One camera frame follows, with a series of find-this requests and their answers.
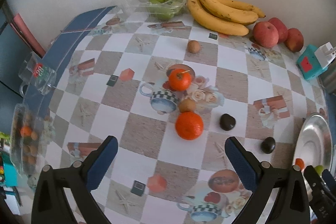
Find clear plastic fruit box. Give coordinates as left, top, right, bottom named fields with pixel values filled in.
left=10, top=103, right=53, bottom=177

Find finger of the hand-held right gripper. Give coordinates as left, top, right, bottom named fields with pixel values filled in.
left=304, top=165, right=331, bottom=199
left=322, top=169, right=336, bottom=195

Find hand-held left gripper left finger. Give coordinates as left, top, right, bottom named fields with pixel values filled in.
left=31, top=135, right=118, bottom=224

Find yellow banana bunch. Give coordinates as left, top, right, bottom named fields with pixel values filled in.
left=187, top=0, right=266, bottom=36

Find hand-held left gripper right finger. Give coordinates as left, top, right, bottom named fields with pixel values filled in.
left=225, top=136, right=311, bottom=224

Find teal box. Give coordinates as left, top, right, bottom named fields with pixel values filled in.
left=0, top=164, right=20, bottom=186

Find steel thermos jug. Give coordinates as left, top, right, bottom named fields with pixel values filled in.
left=318, top=61, right=336, bottom=94

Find clear plastic produce tray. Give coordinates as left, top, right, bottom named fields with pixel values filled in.
left=135, top=0, right=187, bottom=21

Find checkered printed tablecloth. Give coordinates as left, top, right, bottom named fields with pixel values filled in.
left=10, top=5, right=336, bottom=224

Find small brown round fruit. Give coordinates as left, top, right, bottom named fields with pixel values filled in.
left=187, top=40, right=201, bottom=54
left=179, top=98, right=196, bottom=113

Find red apple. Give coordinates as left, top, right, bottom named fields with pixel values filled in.
left=285, top=28, right=304, bottom=53
left=253, top=21, right=279, bottom=48
left=268, top=17, right=289, bottom=43

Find dark round fruit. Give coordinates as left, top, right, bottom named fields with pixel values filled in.
left=261, top=136, right=276, bottom=154
left=220, top=113, right=236, bottom=131

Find blue and white toy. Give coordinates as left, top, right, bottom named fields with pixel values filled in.
left=297, top=42, right=336, bottom=80

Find glass mug with red label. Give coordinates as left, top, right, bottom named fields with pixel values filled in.
left=18, top=52, right=57, bottom=97

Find tangerine with stem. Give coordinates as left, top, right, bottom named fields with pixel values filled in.
left=168, top=69, right=192, bottom=91

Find round metal plate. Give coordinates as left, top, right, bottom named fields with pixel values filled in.
left=292, top=114, right=334, bottom=174

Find pile of small orange fruits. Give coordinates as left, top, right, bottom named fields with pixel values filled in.
left=16, top=119, right=40, bottom=169

